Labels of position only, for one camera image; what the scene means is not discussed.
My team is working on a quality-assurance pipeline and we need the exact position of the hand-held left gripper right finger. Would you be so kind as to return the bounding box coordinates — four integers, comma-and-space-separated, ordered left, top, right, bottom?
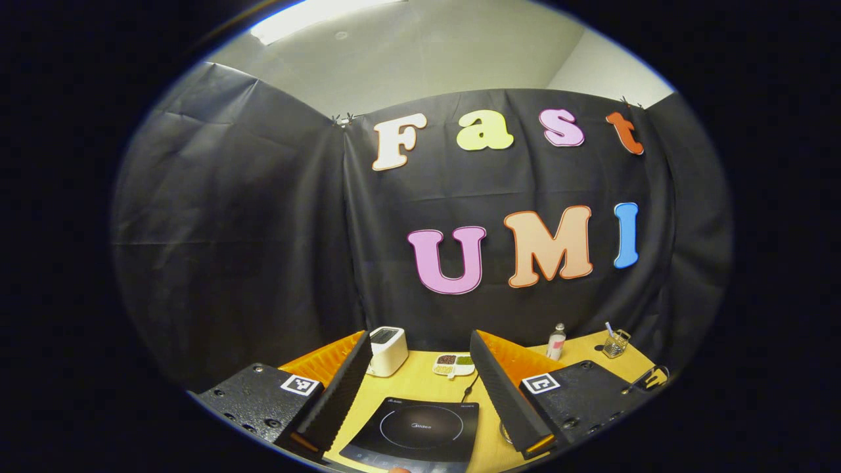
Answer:
469, 330, 658, 461

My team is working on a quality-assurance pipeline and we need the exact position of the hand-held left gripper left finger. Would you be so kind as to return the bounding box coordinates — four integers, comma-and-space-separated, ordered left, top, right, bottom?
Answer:
195, 328, 374, 461

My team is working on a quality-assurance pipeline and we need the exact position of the black induction cooktop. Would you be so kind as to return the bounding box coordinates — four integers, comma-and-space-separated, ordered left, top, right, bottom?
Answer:
338, 396, 480, 473

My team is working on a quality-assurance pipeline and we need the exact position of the white divided dish of beans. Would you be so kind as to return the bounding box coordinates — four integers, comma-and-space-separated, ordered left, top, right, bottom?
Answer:
432, 353, 476, 380

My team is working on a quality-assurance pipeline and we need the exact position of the white toaster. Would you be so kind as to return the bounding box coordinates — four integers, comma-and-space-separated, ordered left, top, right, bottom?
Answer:
365, 327, 409, 378

